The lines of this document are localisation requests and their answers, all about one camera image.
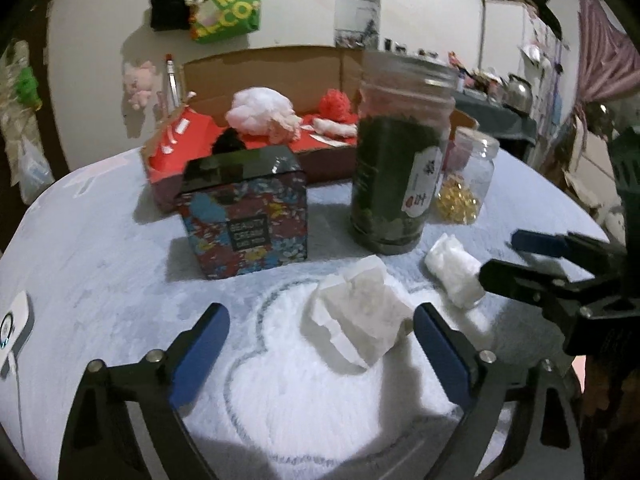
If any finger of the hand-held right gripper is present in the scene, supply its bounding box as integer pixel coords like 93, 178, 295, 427
511, 229, 621, 273
479, 259, 601, 328

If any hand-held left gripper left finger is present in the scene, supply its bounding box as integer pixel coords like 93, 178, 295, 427
59, 302, 231, 480

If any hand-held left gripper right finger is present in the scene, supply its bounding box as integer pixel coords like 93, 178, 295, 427
412, 301, 583, 480

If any small white tissue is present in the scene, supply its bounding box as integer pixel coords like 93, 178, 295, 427
424, 233, 485, 309

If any large white tissue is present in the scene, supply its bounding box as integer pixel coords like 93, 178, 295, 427
300, 255, 413, 368

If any black pompom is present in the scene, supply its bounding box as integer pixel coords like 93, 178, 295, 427
210, 129, 246, 155

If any beige fluffy fabric piece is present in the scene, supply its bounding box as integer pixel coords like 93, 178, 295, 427
269, 112, 303, 146

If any red lined cardboard box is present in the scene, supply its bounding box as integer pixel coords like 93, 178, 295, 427
141, 46, 481, 213

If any small jar of yellow capsules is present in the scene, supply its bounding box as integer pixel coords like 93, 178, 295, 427
437, 127, 501, 223

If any dark cloth covered table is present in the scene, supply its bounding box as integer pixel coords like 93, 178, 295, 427
450, 90, 538, 161

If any floral print tin box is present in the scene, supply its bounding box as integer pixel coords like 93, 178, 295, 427
175, 145, 309, 281

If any metal kettle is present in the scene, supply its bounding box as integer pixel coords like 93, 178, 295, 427
502, 74, 533, 111

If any large jar of green tea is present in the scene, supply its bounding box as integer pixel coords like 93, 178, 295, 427
350, 50, 458, 254

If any white power bank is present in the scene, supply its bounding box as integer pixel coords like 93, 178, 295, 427
0, 291, 35, 378

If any row of small figurines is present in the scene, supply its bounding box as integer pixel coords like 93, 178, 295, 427
385, 37, 501, 96

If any pink curtain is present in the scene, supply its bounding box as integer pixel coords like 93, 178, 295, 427
575, 0, 640, 126

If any clear plastic bag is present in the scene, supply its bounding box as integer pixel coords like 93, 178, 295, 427
10, 135, 53, 201

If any white cotton fluff ball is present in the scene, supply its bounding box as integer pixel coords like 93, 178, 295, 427
225, 87, 301, 138

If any red pompom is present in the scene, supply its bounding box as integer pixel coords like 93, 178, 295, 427
319, 89, 357, 122

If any pink pig plush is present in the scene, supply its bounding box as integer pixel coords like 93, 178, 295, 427
123, 61, 160, 111

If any green plush toy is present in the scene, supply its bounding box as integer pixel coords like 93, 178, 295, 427
15, 67, 41, 108

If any green tote bag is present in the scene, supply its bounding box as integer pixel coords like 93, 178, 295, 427
189, 0, 262, 43

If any black bag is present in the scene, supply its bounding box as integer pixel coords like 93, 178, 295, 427
150, 0, 198, 32

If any white charging cable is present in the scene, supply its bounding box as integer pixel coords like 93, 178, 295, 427
9, 355, 27, 461

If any wall mirror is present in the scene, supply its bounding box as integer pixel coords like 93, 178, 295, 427
334, 0, 383, 51

